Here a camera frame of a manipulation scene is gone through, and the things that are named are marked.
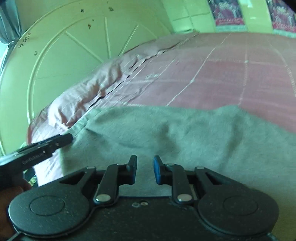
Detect grey fleece pants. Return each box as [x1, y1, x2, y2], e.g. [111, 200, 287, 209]
[60, 106, 295, 240]

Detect left hand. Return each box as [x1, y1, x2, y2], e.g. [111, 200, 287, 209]
[0, 179, 32, 240]

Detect pink pillow near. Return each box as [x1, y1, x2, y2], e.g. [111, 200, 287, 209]
[27, 48, 163, 144]

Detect pink pillow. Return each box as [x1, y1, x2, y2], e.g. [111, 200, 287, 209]
[144, 32, 199, 56]
[27, 48, 163, 144]

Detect pink pillow far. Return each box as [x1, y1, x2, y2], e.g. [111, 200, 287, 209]
[144, 32, 199, 56]

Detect cream wooden headboard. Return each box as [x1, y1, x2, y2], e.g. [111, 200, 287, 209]
[1, 1, 173, 154]

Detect pink checked bed sheet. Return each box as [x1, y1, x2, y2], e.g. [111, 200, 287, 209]
[96, 33, 295, 132]

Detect grey curtain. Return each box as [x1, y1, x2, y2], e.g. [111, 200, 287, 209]
[1, 0, 23, 72]

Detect cream built-in wardrobe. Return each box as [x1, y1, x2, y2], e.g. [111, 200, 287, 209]
[160, 0, 296, 38]

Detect lower left red poster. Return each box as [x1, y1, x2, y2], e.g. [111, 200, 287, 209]
[208, 0, 245, 26]

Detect red poster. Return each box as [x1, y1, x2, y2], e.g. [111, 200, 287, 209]
[266, 0, 295, 33]
[208, 0, 245, 26]

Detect lower right red poster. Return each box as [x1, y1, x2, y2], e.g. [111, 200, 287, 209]
[266, 0, 295, 33]

